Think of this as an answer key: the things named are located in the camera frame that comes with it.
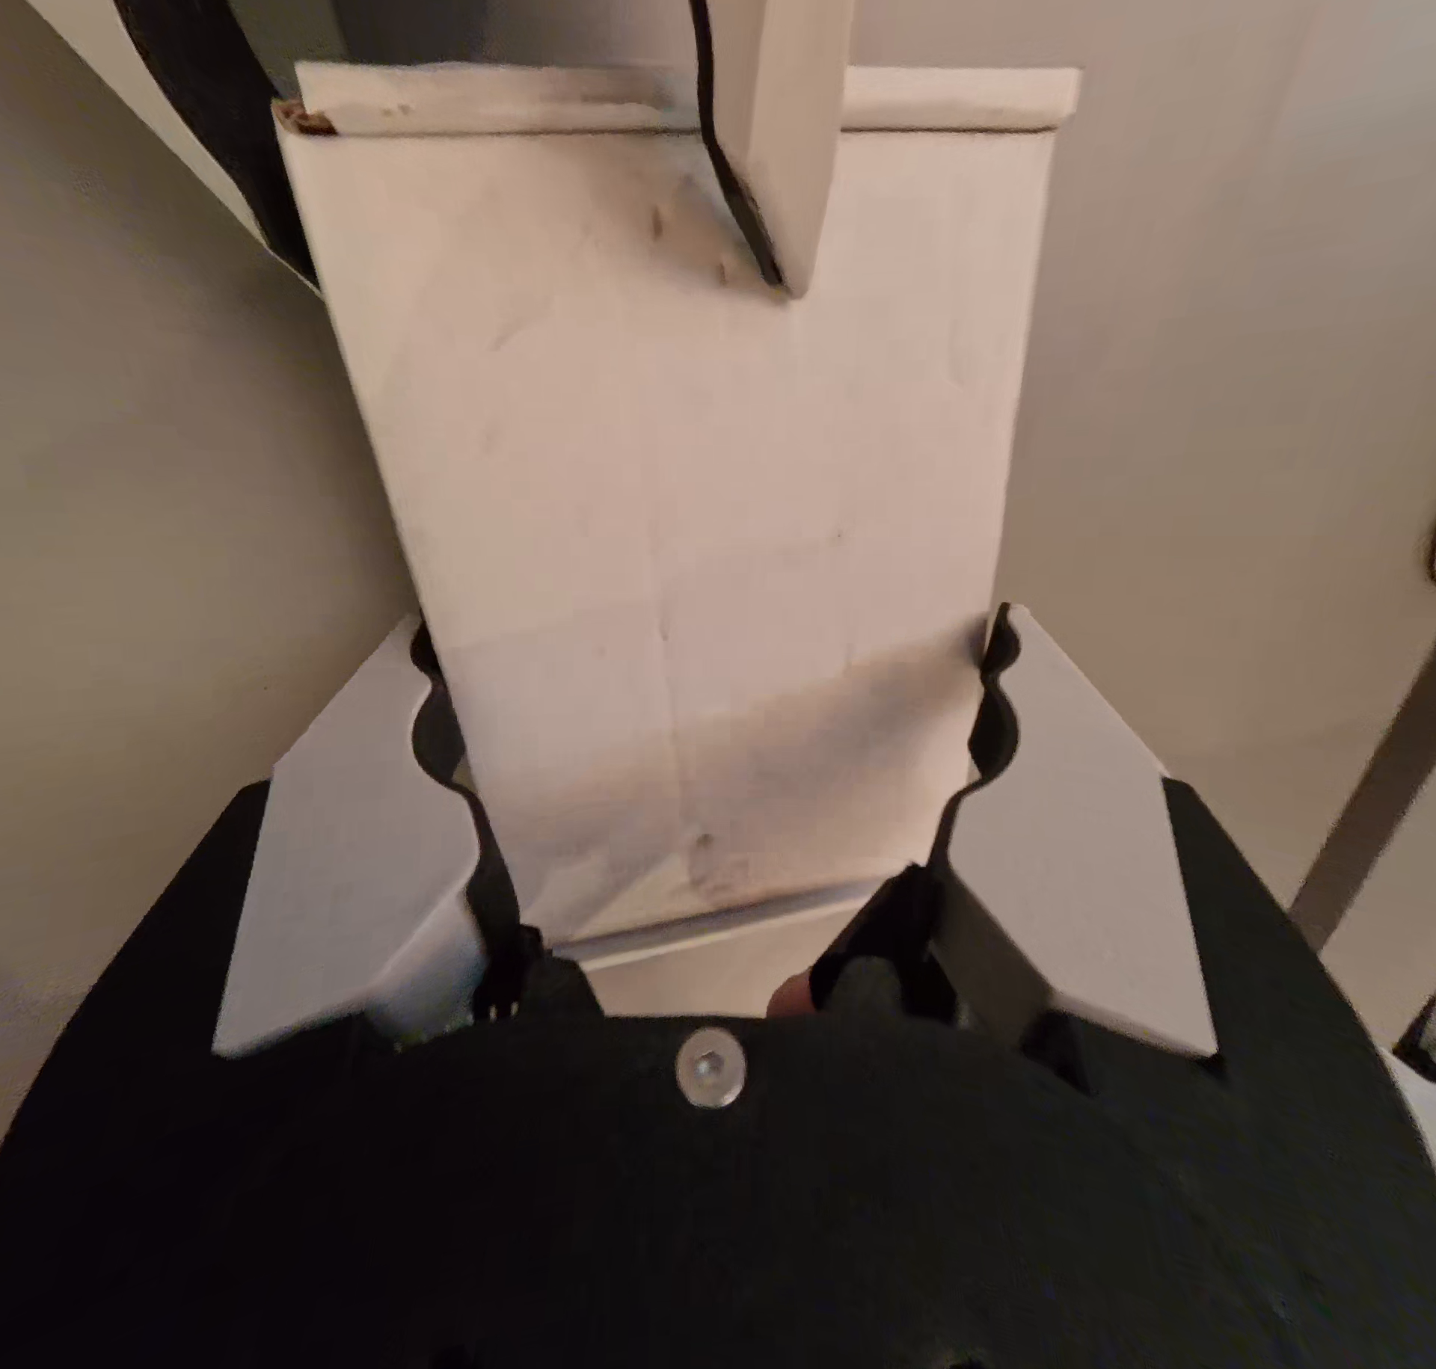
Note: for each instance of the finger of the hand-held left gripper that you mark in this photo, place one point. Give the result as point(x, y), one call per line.
point(178, 35)
point(796, 79)

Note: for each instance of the person's right hand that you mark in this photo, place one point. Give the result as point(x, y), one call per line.
point(790, 996)

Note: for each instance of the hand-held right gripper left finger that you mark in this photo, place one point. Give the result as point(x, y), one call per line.
point(348, 887)

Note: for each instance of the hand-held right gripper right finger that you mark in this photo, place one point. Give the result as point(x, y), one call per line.
point(1076, 887)

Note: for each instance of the white cardboard box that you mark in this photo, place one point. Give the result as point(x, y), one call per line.
point(697, 470)

